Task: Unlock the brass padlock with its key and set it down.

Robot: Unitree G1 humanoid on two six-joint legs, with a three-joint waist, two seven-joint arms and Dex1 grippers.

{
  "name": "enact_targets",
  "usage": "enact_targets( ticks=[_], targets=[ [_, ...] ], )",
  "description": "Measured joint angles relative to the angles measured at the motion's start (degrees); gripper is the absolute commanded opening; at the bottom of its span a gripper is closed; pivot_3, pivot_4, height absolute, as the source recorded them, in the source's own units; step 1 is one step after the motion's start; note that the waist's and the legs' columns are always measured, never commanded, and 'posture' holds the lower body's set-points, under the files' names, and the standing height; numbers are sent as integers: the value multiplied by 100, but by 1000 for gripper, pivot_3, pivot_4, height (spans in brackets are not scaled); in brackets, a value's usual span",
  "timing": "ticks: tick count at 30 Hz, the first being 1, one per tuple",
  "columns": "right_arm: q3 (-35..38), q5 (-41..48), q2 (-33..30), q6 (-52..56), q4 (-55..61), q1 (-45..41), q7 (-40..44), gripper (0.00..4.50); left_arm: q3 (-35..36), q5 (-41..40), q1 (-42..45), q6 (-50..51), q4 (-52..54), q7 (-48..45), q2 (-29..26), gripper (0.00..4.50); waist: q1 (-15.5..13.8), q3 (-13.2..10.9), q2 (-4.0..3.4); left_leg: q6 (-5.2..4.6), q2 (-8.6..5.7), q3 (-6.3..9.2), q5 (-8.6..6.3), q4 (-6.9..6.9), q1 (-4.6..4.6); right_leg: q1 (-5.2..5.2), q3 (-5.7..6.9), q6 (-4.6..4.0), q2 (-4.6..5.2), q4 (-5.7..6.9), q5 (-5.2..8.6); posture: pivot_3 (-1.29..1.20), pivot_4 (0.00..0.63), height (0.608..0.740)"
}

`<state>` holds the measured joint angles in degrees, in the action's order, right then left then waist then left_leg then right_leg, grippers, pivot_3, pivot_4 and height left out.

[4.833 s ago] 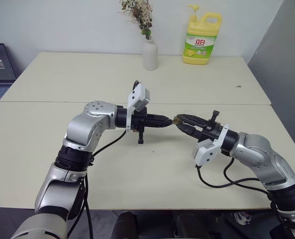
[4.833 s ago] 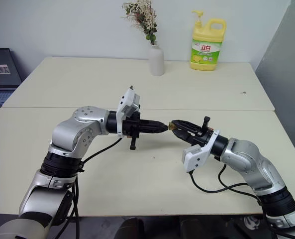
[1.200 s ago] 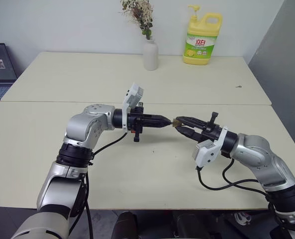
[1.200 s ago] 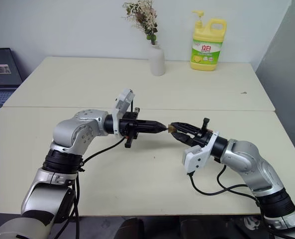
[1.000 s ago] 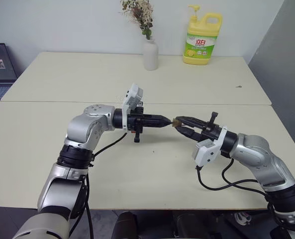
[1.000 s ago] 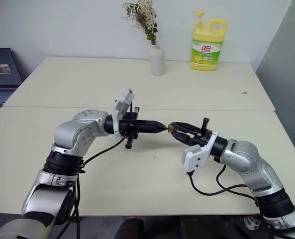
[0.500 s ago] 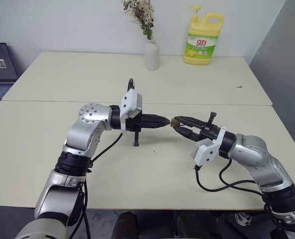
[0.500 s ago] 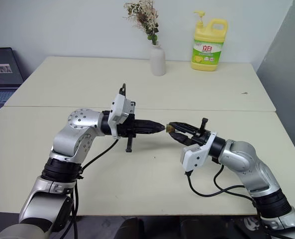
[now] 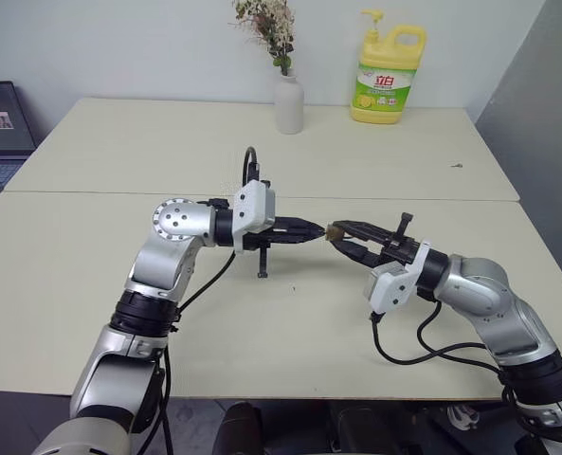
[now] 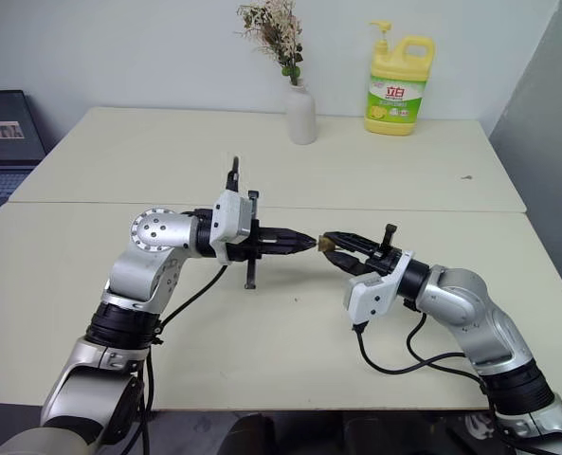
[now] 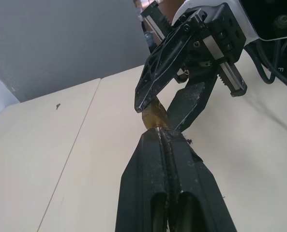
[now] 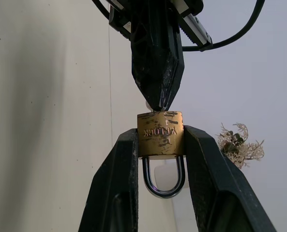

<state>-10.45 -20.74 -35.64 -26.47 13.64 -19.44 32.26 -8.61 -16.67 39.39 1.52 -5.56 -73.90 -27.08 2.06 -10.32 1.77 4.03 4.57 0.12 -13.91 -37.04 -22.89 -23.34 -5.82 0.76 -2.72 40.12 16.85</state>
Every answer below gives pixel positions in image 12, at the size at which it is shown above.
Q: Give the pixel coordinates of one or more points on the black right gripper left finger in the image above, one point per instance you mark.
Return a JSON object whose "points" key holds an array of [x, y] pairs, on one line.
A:
{"points": [[114, 183]]}

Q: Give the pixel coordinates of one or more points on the brass padlock with steel shackle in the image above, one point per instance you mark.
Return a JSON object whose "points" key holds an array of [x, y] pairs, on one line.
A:
{"points": [[157, 135]]}

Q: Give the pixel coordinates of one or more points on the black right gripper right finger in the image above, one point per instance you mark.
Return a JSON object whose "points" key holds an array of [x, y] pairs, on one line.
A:
{"points": [[213, 183]]}

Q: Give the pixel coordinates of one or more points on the dried white plant decoration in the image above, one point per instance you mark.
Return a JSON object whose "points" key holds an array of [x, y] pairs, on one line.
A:
{"points": [[240, 145]]}

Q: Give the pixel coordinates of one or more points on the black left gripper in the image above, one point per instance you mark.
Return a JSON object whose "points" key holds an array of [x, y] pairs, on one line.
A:
{"points": [[196, 26]]}

